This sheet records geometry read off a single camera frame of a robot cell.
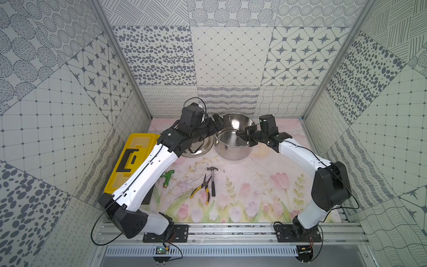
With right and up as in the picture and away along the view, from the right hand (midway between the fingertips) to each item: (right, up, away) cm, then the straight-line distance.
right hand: (236, 133), depth 85 cm
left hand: (-9, +6, -16) cm, 20 cm away
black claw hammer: (-13, -27, +5) cm, 30 cm away
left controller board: (-35, -51, -14) cm, 63 cm away
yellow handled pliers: (-17, -28, +3) cm, 33 cm away
